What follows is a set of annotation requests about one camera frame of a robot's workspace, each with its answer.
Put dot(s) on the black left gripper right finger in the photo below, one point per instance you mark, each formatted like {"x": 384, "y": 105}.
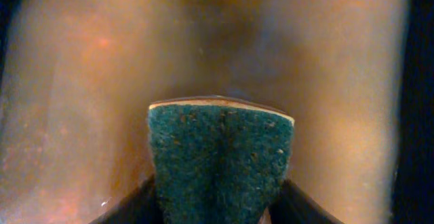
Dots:
{"x": 293, "y": 206}

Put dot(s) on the rectangular black tray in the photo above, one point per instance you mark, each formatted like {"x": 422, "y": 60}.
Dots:
{"x": 80, "y": 74}

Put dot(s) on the orange sponge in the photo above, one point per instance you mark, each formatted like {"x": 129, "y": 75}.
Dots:
{"x": 217, "y": 159}

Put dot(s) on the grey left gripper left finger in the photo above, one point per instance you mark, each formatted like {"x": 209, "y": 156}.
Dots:
{"x": 139, "y": 207}

